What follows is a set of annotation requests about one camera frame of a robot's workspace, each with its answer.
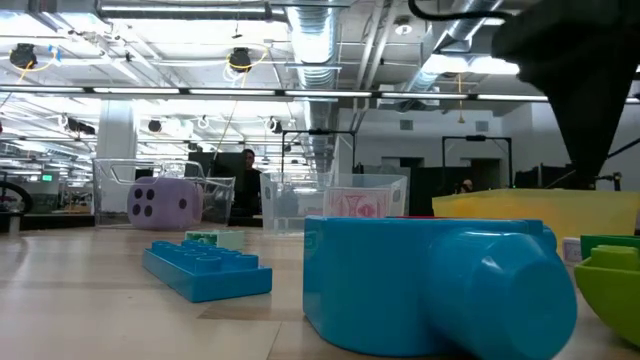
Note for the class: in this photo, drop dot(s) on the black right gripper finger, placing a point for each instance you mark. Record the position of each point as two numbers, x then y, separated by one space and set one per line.
585 135

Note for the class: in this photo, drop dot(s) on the big blue four-stud block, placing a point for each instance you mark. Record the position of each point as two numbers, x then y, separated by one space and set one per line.
547 235

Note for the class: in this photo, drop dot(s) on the pink card deck box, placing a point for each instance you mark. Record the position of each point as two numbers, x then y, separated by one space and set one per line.
357 202

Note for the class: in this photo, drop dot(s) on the small light cyan block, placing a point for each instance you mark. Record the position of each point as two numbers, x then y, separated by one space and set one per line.
215 239

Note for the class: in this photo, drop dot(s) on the purple foam die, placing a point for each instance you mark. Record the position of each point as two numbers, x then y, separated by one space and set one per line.
165 202

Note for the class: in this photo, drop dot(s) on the yellow translucent bin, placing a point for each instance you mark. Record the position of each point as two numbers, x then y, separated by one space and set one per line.
525 215

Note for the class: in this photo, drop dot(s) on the small dark green brick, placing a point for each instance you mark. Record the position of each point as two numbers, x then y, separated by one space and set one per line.
615 241

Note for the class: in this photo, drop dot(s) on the purple-pink card deck box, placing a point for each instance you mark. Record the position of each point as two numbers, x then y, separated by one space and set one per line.
571 250

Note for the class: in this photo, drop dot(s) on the person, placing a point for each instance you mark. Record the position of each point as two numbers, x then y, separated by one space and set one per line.
248 180
465 186

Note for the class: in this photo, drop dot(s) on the lime green brick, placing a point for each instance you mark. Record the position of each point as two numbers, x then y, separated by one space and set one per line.
610 300

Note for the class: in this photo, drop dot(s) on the blue single-stud block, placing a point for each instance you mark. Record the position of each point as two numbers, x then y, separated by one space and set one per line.
380 290

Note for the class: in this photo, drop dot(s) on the long ceiling light bar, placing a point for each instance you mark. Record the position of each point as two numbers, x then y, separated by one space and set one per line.
320 94

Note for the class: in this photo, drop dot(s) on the clear plastic bin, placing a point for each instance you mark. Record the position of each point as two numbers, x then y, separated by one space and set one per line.
110 200
290 200

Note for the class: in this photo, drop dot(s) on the black background monitor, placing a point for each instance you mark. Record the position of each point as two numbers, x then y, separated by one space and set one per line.
215 167

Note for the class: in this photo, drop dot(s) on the blue long flat brick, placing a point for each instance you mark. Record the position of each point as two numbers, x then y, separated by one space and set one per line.
215 280

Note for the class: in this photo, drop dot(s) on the white column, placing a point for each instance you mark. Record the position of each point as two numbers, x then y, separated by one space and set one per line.
116 140

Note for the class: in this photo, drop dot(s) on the green lit sign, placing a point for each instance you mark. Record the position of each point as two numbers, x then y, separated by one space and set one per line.
46 177

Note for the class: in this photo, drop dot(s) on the black gantry frame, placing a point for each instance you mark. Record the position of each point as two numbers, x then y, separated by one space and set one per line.
475 138
320 132

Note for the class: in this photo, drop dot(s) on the silver spiral air duct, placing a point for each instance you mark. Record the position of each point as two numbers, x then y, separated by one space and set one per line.
312 35

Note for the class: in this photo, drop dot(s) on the black ceiling dome camera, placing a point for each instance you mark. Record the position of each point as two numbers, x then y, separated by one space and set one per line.
241 59
22 55

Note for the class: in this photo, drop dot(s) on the black metal table frame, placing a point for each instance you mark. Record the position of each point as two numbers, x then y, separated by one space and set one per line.
60 222

